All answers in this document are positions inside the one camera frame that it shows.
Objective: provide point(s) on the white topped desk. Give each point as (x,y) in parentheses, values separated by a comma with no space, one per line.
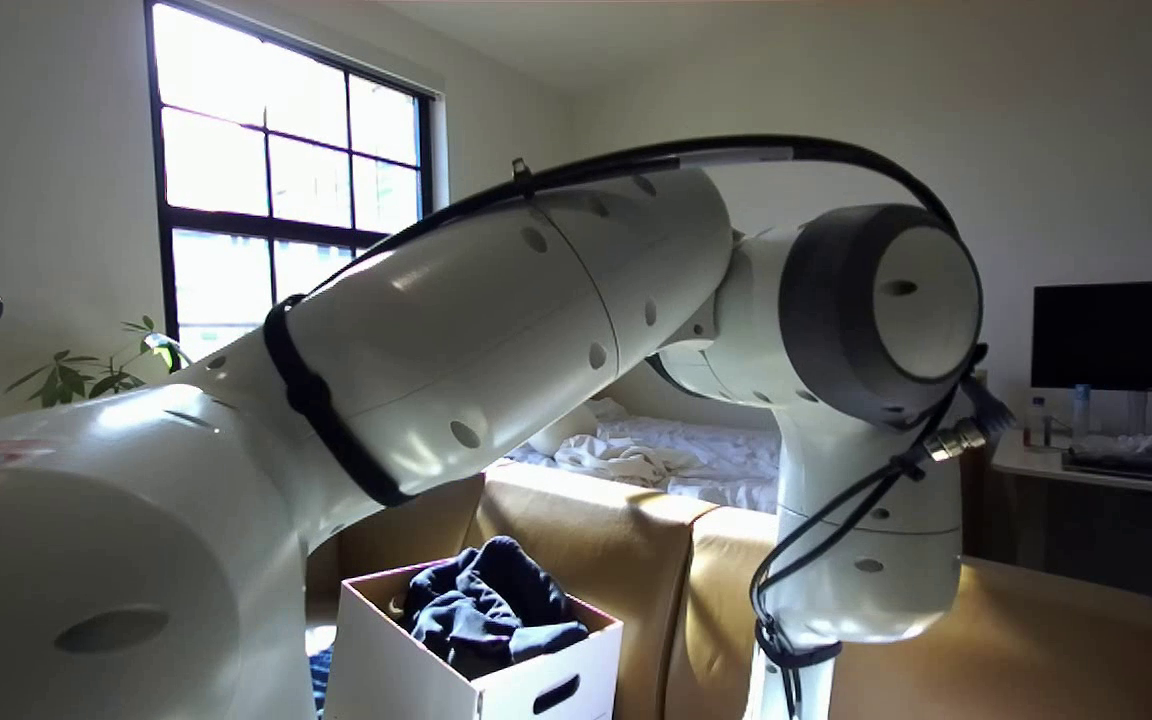
(1109,532)

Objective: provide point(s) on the white crumpled bedsheet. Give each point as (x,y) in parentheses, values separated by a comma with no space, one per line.
(711,461)

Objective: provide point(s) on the white cardboard box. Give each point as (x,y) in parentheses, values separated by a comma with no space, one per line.
(523,687)

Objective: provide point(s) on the tan leather sofa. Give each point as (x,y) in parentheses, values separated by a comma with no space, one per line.
(1059,653)

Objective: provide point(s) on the dark keyboard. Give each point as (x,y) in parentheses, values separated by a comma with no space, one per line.
(1135,467)

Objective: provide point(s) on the dark navy crumpled clothing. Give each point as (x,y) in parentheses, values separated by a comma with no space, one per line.
(480,606)

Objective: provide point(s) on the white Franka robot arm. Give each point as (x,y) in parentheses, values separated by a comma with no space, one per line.
(496,333)

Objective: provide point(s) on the green potted plant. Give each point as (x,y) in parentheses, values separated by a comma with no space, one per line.
(80,375)

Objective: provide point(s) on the black computer monitor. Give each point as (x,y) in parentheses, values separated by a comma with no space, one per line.
(1121,337)

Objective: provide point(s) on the black framed window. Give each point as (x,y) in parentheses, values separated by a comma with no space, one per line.
(287,160)

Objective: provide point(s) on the small clear desk bottle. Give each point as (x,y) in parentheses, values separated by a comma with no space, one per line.
(1081,410)

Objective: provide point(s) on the blue cloth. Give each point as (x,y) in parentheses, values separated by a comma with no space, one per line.
(320,681)

